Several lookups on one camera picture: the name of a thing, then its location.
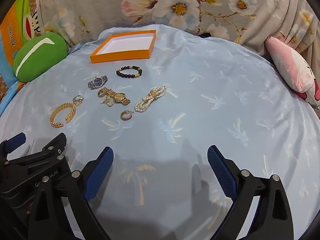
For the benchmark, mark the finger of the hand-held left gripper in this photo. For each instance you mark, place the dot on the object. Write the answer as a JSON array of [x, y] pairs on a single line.
[[15, 140], [50, 143]]

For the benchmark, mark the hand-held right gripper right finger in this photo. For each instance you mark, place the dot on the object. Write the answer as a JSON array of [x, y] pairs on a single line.
[[222, 172]]

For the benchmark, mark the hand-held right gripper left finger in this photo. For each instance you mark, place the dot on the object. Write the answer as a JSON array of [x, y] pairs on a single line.
[[100, 172]]

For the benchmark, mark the gold pearl drop earring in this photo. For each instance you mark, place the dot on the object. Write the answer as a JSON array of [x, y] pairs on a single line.
[[109, 103], [78, 100]]

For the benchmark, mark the gold hoop earring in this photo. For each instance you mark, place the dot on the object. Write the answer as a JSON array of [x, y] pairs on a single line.
[[123, 117]]

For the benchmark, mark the silver wristwatch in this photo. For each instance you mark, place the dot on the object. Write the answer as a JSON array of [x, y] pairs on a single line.
[[97, 81]]

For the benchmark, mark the orange jewelry box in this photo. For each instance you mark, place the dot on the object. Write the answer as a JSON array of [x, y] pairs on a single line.
[[120, 57]]

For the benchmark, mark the light blue palm-print sheet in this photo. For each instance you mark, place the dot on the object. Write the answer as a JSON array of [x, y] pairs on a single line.
[[200, 105]]

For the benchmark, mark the green plush cushion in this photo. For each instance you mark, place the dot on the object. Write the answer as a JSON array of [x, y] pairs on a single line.
[[37, 55]]

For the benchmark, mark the pink printed pillow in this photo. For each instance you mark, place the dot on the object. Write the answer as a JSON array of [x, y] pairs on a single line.
[[292, 67]]

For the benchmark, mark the grey floral quilt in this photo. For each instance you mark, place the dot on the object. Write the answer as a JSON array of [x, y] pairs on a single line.
[[200, 5]]

